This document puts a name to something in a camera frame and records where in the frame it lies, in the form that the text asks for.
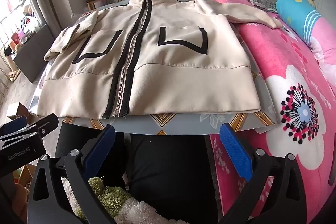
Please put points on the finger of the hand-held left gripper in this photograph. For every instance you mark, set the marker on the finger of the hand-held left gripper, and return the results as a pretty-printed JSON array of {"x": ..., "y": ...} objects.
[
  {"x": 14, "y": 125},
  {"x": 44, "y": 125}
]

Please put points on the metal window railing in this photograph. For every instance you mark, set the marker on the metal window railing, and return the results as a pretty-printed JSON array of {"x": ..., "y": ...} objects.
[{"x": 8, "y": 29}]

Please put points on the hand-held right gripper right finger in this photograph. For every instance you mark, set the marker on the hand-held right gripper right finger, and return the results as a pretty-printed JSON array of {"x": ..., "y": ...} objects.
[{"x": 236, "y": 153}]

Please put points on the fruit print tablecloth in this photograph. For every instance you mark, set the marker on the fruit print tablecloth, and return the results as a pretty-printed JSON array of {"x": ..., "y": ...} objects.
[{"x": 183, "y": 124}]

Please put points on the white plastic bag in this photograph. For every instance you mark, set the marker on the white plastic bag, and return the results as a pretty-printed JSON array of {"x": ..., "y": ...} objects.
[{"x": 30, "y": 23}]

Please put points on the cream zip jacket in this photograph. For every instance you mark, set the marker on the cream zip jacket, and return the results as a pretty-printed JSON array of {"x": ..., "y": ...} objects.
[{"x": 170, "y": 77}]

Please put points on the black cabinet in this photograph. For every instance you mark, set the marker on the black cabinet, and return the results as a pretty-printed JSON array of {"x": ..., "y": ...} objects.
[{"x": 31, "y": 56}]

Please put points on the blue patterned pillow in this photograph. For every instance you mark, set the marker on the blue patterned pillow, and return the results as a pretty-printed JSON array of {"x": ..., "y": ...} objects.
[{"x": 296, "y": 11}]

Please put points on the pink floral blanket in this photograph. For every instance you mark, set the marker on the pink floral blanket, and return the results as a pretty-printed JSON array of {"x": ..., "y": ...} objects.
[{"x": 275, "y": 69}]

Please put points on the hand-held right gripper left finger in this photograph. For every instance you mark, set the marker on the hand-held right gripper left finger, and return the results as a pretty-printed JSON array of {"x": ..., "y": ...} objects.
[{"x": 99, "y": 150}]

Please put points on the cardboard box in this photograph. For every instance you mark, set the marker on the cardboard box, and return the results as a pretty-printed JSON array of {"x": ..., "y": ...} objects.
[{"x": 15, "y": 109}]

